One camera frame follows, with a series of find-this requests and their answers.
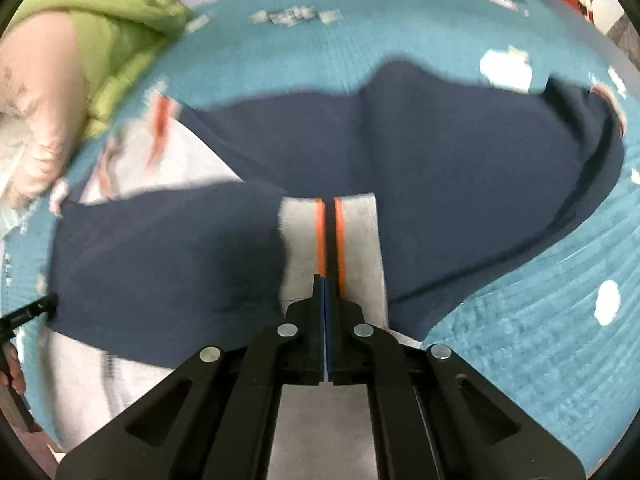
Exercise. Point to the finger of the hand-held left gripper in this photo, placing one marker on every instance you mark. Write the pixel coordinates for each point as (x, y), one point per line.
(30, 311)

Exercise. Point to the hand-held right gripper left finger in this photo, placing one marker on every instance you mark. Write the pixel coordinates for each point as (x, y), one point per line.
(319, 336)

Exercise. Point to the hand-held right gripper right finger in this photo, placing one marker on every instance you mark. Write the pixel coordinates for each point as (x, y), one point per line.
(332, 340)

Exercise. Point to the navy and grey jacket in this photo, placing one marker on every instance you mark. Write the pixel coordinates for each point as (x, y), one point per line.
(450, 185)

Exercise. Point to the person's left hand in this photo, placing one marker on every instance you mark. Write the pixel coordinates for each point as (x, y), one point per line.
(16, 375)

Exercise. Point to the striped light blue cloth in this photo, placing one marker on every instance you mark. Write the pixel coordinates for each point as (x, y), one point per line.
(9, 195)

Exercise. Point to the pink puffer jacket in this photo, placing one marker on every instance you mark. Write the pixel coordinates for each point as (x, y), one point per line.
(40, 85)

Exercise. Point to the teal candy-print blanket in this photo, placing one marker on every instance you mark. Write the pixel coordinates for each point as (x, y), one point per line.
(300, 60)

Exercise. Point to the green puffer jacket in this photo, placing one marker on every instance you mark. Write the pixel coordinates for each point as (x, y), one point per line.
(125, 10)

